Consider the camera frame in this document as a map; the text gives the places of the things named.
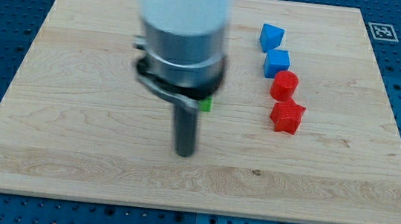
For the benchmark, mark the black pusher mount bracket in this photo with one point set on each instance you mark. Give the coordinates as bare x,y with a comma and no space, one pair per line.
181,85

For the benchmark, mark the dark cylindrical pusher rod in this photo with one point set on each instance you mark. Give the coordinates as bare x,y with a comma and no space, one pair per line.
185,131

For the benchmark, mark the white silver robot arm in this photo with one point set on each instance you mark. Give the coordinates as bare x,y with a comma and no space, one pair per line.
185,58

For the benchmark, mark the green block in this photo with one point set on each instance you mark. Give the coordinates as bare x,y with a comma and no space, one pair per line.
206,104

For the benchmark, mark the blue cube block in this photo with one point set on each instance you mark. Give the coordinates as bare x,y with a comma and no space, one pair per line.
275,61

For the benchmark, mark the red cylinder block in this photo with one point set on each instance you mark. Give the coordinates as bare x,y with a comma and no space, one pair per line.
284,85

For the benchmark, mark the red star block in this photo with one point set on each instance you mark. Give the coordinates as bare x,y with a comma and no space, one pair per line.
287,116

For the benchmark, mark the blue triangular block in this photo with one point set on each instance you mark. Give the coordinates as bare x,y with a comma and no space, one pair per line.
270,37

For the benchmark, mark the light wooden board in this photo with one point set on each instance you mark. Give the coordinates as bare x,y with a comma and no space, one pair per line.
75,124

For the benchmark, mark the white fiducial marker tag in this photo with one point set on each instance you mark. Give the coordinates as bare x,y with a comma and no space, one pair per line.
383,32

